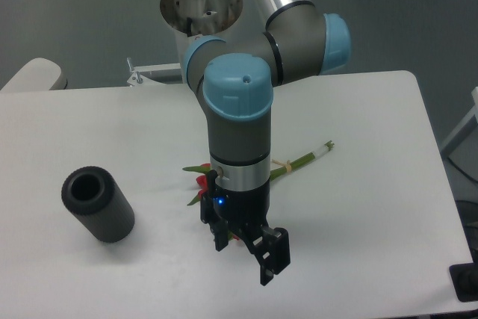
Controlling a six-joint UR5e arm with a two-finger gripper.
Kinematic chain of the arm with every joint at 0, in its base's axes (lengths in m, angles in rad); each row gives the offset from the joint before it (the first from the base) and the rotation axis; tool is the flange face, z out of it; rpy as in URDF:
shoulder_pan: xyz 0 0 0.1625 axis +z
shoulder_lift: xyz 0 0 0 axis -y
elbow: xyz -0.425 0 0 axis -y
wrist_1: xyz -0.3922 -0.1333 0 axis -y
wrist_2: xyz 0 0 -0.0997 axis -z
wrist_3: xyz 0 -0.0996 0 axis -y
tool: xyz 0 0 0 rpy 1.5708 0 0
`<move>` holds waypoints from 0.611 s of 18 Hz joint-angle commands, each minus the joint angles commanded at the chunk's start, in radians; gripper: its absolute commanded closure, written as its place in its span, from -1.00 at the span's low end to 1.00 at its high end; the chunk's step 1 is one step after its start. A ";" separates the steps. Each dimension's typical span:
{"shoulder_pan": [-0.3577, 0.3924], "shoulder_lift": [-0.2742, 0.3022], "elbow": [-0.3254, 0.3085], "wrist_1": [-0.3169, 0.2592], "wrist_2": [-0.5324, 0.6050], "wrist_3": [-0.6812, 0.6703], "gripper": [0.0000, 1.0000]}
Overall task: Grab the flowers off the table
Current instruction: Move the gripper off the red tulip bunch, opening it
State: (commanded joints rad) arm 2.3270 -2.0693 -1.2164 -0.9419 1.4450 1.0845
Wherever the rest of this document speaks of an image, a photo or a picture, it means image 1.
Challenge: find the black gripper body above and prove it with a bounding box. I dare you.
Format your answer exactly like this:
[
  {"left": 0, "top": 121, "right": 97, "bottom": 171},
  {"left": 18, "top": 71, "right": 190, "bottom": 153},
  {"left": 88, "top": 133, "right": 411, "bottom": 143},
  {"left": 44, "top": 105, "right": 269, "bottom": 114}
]
[{"left": 200, "top": 170, "right": 270, "bottom": 241}]

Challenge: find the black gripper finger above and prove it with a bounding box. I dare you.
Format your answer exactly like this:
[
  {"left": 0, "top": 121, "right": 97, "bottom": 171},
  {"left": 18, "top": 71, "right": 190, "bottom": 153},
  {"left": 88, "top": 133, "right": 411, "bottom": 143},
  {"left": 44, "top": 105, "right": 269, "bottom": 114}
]
[
  {"left": 210, "top": 219, "right": 229, "bottom": 251},
  {"left": 243, "top": 226, "right": 291, "bottom": 285}
]

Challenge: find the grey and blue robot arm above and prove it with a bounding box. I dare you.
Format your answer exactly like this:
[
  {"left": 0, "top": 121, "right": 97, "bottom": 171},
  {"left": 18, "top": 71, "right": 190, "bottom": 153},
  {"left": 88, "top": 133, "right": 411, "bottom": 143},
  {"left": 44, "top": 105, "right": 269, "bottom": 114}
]
[{"left": 172, "top": 0, "right": 351, "bottom": 285}]

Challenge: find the red tulip flower bunch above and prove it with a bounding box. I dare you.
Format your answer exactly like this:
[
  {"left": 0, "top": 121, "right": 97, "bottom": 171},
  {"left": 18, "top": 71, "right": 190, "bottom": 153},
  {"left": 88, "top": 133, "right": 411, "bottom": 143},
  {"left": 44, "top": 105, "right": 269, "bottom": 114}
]
[{"left": 181, "top": 140, "right": 335, "bottom": 242}]

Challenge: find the black ribbed cylinder vase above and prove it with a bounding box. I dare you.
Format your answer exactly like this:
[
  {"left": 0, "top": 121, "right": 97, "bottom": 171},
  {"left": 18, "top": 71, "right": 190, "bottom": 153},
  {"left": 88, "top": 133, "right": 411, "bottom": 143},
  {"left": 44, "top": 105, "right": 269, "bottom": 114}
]
[{"left": 61, "top": 166, "right": 135, "bottom": 243}]

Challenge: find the black device at table edge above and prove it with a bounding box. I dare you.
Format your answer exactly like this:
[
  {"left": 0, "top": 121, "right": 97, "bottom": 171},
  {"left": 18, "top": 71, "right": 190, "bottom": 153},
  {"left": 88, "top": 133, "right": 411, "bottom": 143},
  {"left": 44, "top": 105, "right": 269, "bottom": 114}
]
[{"left": 449, "top": 263, "right": 477, "bottom": 303}]

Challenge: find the white chair backrest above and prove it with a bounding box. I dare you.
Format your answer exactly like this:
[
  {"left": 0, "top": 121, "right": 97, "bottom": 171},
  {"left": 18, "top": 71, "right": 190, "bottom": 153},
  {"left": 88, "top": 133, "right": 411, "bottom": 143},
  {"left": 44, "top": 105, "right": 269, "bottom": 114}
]
[{"left": 1, "top": 58, "right": 68, "bottom": 93}]

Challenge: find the metal bracket with bolts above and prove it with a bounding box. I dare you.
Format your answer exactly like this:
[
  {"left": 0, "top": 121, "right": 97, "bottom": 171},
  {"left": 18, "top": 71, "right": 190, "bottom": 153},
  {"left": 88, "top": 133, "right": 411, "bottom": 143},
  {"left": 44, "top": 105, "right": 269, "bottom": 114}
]
[{"left": 126, "top": 58, "right": 183, "bottom": 87}]

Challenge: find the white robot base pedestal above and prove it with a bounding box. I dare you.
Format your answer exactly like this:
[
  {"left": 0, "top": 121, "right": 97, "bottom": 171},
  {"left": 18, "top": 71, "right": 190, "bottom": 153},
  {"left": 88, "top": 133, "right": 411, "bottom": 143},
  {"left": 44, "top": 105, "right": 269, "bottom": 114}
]
[{"left": 160, "top": 0, "right": 243, "bottom": 60}]

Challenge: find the white frame at right edge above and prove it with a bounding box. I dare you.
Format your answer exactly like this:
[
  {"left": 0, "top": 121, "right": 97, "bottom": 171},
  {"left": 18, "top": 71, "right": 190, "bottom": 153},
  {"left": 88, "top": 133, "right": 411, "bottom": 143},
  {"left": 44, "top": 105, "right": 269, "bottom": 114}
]
[{"left": 439, "top": 87, "right": 478, "bottom": 158}]

